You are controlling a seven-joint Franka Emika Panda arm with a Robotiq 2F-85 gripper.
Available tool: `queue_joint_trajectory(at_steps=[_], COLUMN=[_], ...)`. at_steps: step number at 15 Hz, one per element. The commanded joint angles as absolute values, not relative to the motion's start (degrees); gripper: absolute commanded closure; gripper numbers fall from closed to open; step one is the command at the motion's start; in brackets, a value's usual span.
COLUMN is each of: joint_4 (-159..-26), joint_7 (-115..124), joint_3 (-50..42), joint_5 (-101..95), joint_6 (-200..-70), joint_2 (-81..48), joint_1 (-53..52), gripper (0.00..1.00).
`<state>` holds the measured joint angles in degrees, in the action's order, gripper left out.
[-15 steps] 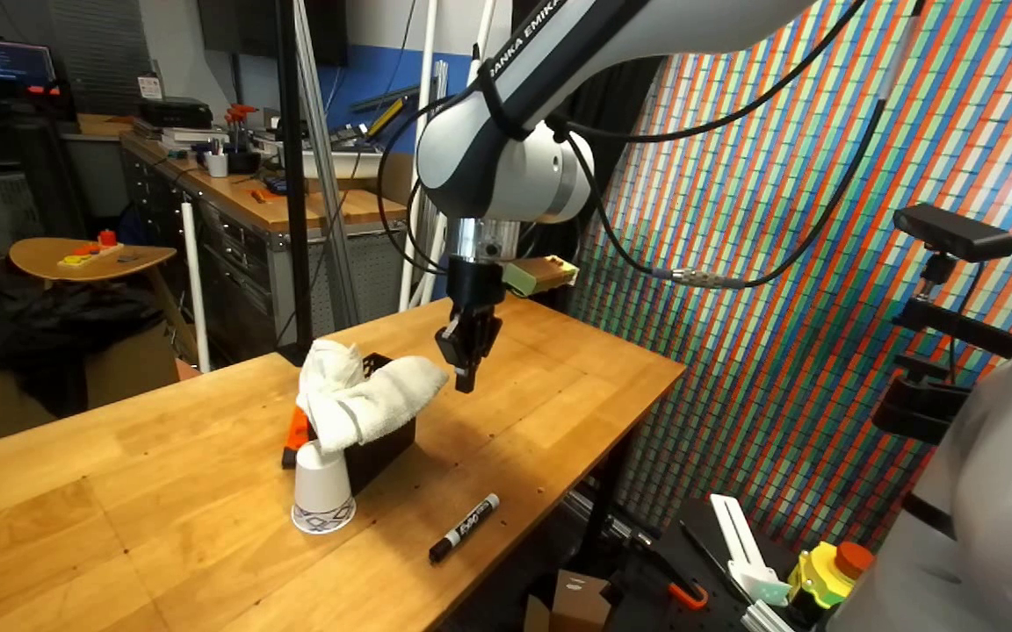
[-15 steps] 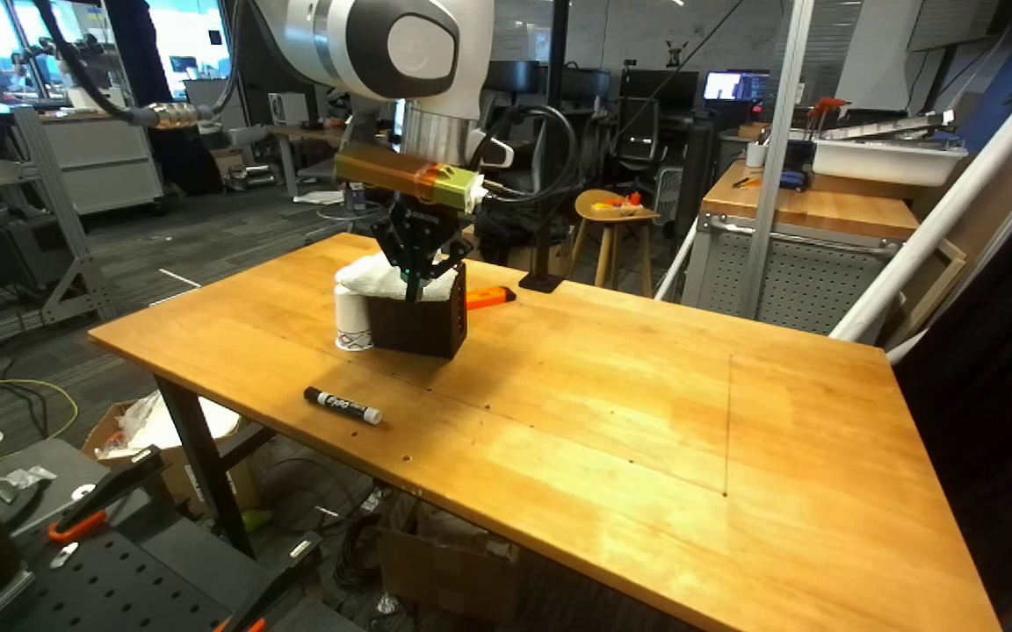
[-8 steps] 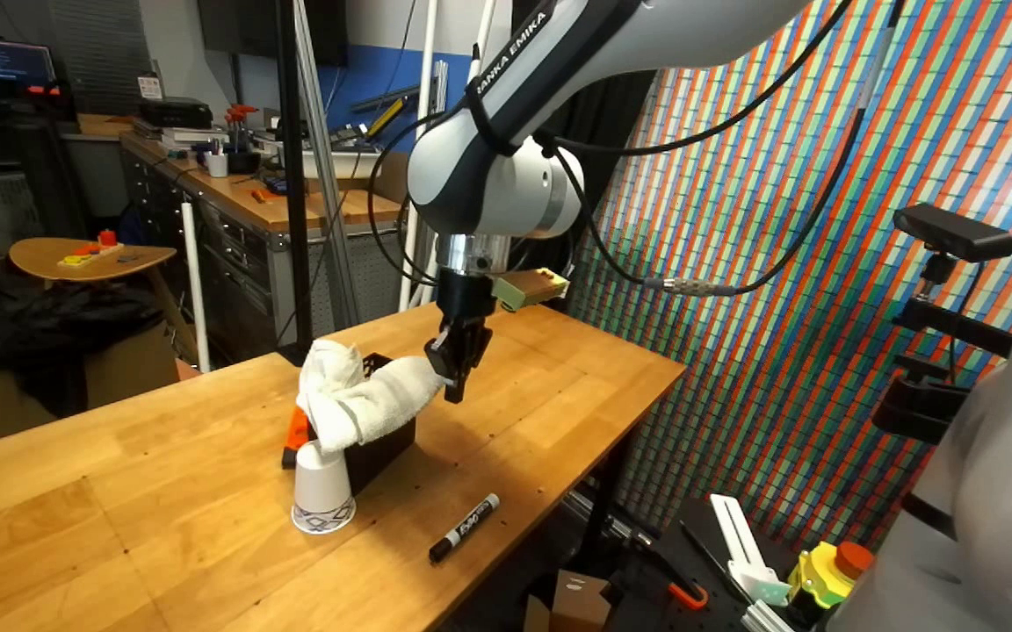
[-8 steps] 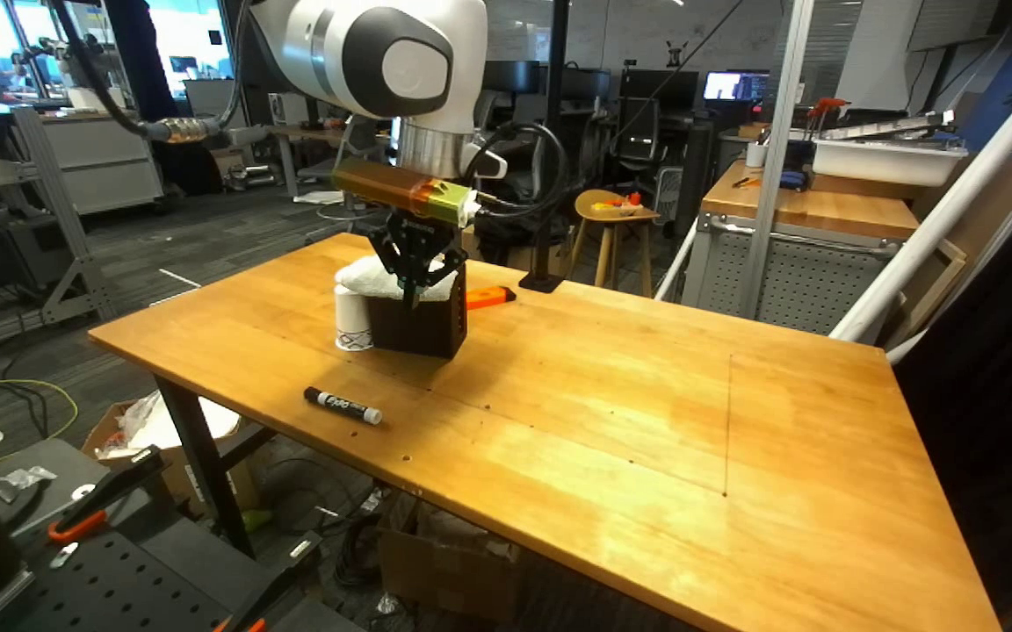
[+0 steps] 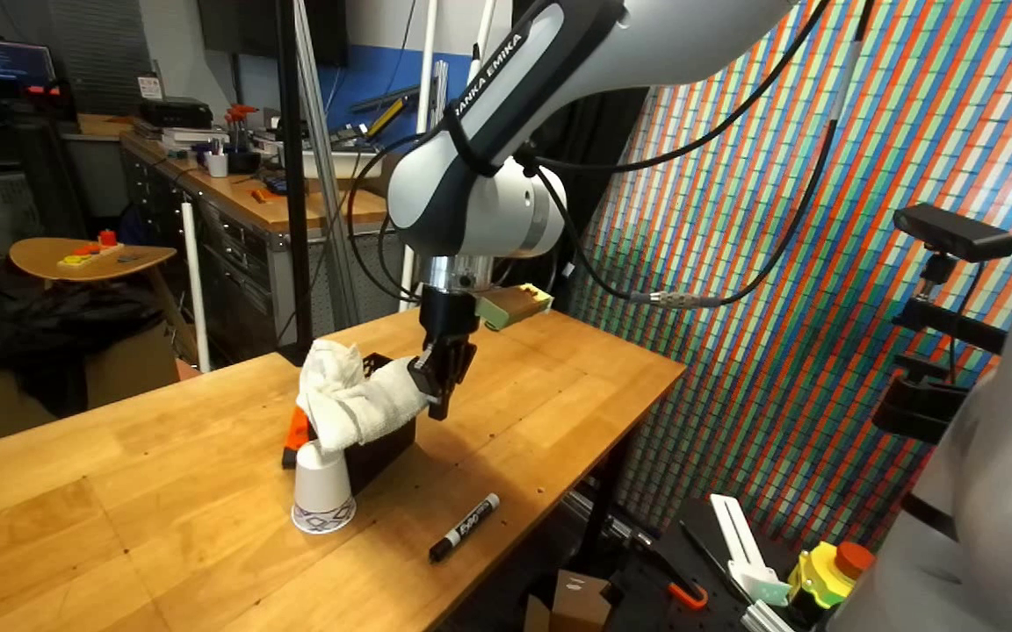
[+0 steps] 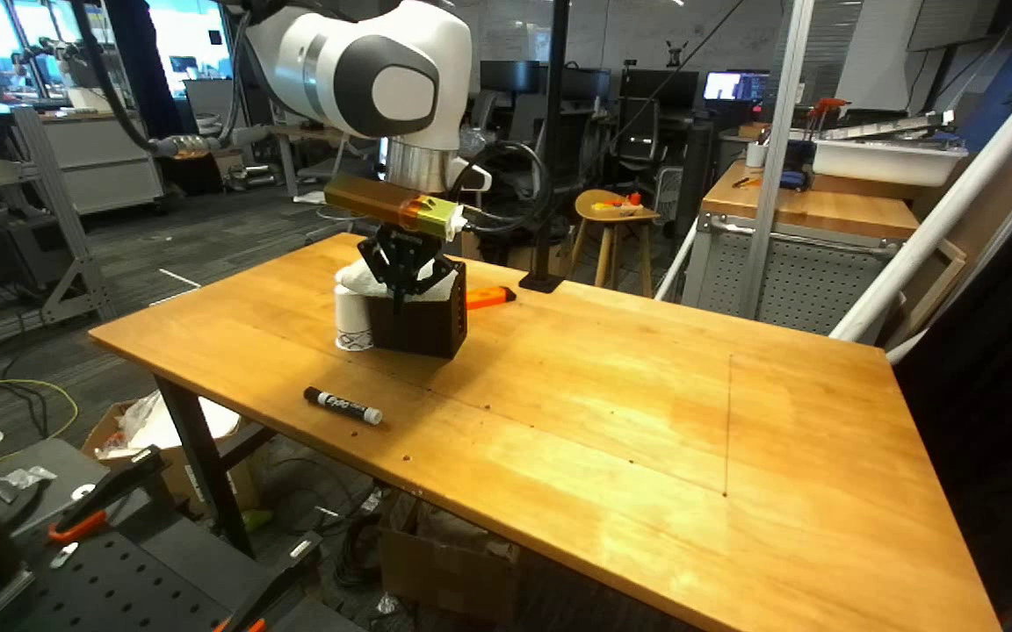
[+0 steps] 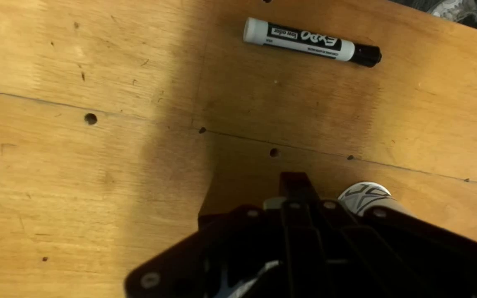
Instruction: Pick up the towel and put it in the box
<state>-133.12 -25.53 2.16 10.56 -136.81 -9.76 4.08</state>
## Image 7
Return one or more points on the black dry-erase marker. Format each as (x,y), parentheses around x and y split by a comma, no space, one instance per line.
(305,41)

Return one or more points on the white paper cup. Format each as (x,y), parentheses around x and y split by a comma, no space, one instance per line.
(364,195)

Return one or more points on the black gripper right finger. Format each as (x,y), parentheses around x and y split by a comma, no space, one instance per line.
(392,258)

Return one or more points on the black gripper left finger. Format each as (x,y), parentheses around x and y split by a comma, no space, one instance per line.
(232,253)

